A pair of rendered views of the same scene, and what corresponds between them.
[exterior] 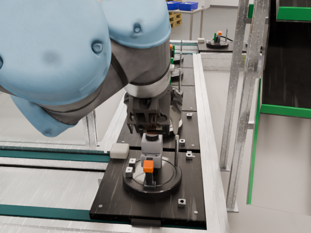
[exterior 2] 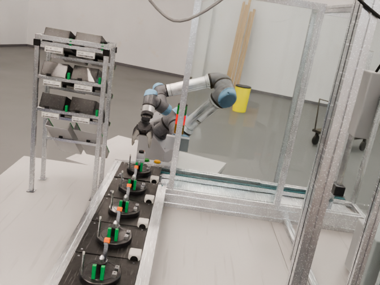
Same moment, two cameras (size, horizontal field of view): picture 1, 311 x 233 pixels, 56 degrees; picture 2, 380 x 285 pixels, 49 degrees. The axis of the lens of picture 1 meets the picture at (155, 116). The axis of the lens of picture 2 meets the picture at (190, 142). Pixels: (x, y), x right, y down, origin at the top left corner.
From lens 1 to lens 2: 281 cm
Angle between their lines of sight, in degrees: 136
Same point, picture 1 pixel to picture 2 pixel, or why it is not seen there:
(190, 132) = (114, 184)
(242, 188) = (89, 191)
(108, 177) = (157, 173)
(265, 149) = not seen: hidden behind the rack
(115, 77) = not seen: hidden behind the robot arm
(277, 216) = (81, 182)
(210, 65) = not seen: outside the picture
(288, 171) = (91, 149)
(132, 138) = (149, 185)
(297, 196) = (90, 151)
